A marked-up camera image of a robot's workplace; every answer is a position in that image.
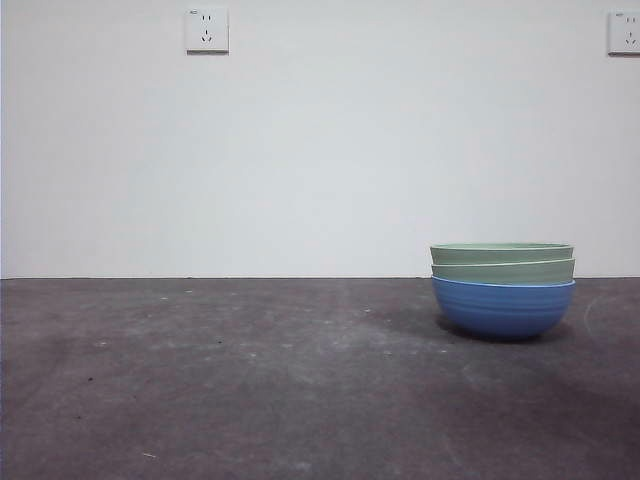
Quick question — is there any green ribbed bowl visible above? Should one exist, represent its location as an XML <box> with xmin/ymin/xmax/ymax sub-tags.
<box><xmin>430</xmin><ymin>257</ymin><xmax>576</xmax><ymax>287</ymax></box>
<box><xmin>429</xmin><ymin>242</ymin><xmax>575</xmax><ymax>266</ymax></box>

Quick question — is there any blue ribbed bowl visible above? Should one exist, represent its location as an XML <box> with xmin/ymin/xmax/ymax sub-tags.
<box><xmin>431</xmin><ymin>276</ymin><xmax>577</xmax><ymax>343</ymax></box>

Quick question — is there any white wall socket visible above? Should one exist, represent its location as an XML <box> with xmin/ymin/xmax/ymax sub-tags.
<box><xmin>185</xmin><ymin>6</ymin><xmax>230</xmax><ymax>55</ymax></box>
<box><xmin>607</xmin><ymin>10</ymin><xmax>640</xmax><ymax>57</ymax></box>

